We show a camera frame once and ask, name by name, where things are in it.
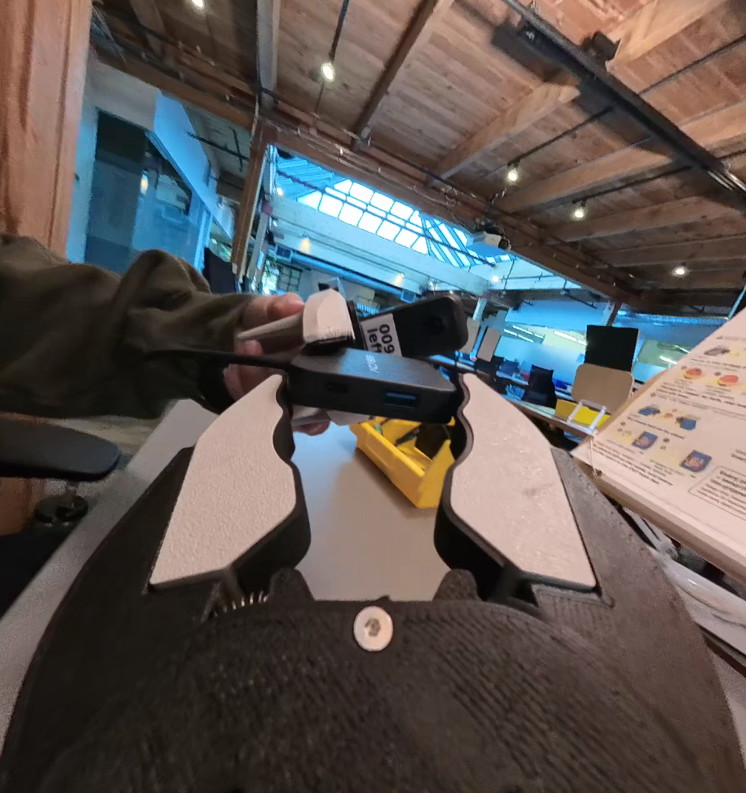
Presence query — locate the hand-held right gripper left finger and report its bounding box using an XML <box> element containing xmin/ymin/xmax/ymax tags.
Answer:
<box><xmin>149</xmin><ymin>373</ymin><xmax>313</xmax><ymax>589</ymax></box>

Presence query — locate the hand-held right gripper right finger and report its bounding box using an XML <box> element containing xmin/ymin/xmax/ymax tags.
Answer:
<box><xmin>434</xmin><ymin>373</ymin><xmax>598</xmax><ymax>591</ymax></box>

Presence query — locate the black USB hub with cable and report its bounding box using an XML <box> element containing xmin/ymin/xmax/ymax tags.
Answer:
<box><xmin>153</xmin><ymin>344</ymin><xmax>461</xmax><ymax>426</ymax></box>

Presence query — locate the person's left forearm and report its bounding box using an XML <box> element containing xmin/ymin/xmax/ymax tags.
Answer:
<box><xmin>0</xmin><ymin>217</ymin><xmax>256</xmax><ymax>422</ymax></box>

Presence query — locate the grey desk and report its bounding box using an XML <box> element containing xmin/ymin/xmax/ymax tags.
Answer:
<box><xmin>0</xmin><ymin>396</ymin><xmax>746</xmax><ymax>793</ymax></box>

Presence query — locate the person's left hand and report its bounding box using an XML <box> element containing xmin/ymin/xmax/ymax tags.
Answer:
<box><xmin>224</xmin><ymin>292</ymin><xmax>307</xmax><ymax>402</ymax></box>

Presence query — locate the yellow plastic bin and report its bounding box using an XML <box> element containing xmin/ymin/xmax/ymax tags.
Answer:
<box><xmin>351</xmin><ymin>418</ymin><xmax>456</xmax><ymax>509</ymax></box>

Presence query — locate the skylight window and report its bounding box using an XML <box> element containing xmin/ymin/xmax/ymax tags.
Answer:
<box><xmin>299</xmin><ymin>178</ymin><xmax>493</xmax><ymax>264</ymax></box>

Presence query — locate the tan board on clear stand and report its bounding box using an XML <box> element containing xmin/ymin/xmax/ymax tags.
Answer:
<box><xmin>573</xmin><ymin>362</ymin><xmax>634</xmax><ymax>430</ymax></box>

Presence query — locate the black monitor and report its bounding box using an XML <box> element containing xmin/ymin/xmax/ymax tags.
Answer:
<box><xmin>587</xmin><ymin>325</ymin><xmax>639</xmax><ymax>373</ymax></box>

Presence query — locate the instruction sheet board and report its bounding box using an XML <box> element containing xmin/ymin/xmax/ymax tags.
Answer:
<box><xmin>571</xmin><ymin>304</ymin><xmax>746</xmax><ymax>596</ymax></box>

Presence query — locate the black chair armrest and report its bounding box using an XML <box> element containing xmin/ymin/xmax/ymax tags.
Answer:
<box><xmin>0</xmin><ymin>414</ymin><xmax>121</xmax><ymax>527</ymax></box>

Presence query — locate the wooden pillar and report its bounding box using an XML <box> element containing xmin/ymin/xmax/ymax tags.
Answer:
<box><xmin>0</xmin><ymin>0</ymin><xmax>92</xmax><ymax>249</ymax></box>

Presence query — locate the black ceiling rail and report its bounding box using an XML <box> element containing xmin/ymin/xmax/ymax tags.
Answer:
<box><xmin>491</xmin><ymin>19</ymin><xmax>746</xmax><ymax>208</ymax></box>

